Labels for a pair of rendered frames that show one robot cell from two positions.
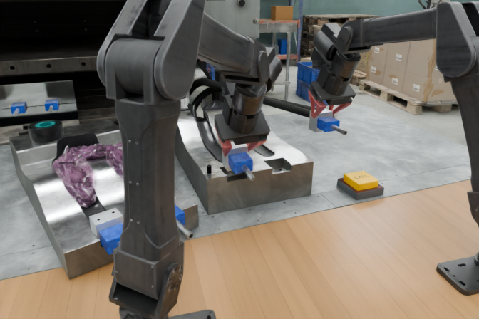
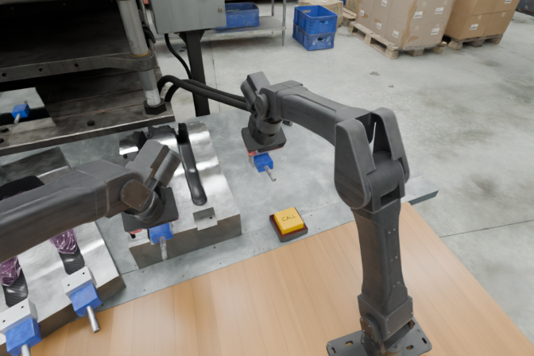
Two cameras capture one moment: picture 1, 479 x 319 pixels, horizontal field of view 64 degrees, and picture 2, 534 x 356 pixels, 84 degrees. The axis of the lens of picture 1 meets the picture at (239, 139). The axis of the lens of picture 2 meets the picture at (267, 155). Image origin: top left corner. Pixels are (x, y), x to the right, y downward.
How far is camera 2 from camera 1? 46 cm
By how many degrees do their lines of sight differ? 19
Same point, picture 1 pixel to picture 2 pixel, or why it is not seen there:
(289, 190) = (218, 237)
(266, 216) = (192, 269)
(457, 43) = (352, 176)
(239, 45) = (74, 207)
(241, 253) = (156, 326)
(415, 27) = (320, 127)
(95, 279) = not seen: outside the picture
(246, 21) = (210, 10)
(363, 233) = (274, 292)
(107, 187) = (34, 257)
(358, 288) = not seen: outside the picture
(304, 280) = not seen: outside the picture
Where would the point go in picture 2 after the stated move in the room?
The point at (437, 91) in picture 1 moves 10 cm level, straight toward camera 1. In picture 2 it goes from (412, 37) to (412, 40)
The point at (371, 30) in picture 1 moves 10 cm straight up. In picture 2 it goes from (284, 107) to (286, 53)
